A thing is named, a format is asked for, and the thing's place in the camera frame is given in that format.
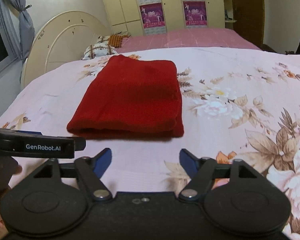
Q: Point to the person's left hand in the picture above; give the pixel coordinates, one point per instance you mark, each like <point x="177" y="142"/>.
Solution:
<point x="3" y="230"/>

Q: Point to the brown wooden door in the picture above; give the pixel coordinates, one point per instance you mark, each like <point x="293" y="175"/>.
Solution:
<point x="249" y="16"/>

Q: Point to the red embellished sweater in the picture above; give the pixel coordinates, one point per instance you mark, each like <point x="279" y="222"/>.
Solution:
<point x="131" y="98"/>

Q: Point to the orange striped pillow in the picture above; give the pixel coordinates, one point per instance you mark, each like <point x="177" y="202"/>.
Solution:
<point x="115" y="40"/>

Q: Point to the cream wardrobe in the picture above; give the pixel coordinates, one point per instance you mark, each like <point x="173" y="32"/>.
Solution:
<point x="124" y="15"/>

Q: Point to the cream arched headboard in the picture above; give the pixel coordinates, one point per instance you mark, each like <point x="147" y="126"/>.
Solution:
<point x="62" y="39"/>

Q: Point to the lower right purple poster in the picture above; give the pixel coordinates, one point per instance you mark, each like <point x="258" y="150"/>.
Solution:
<point x="195" y="14"/>

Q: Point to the floral pink quilt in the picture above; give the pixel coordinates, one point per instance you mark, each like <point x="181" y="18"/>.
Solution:
<point x="237" y="103"/>

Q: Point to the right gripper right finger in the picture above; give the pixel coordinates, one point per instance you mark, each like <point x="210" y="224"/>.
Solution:
<point x="234" y="196"/>

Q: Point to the white patterned pillow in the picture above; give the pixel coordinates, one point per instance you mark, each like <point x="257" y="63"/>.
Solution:
<point x="100" y="48"/>

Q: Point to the grey blue curtain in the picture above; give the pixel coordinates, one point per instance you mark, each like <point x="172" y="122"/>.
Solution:
<point x="26" y="28"/>

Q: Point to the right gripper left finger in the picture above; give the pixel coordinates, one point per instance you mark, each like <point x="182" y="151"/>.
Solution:
<point x="56" y="197"/>

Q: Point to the lower left purple poster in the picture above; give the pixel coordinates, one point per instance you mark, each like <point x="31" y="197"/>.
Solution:
<point x="153" y="21"/>

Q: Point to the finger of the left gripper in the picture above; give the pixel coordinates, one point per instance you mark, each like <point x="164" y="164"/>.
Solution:
<point x="28" y="132"/>

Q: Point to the pink bed sheet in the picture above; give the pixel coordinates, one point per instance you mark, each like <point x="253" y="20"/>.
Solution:
<point x="194" y="37"/>

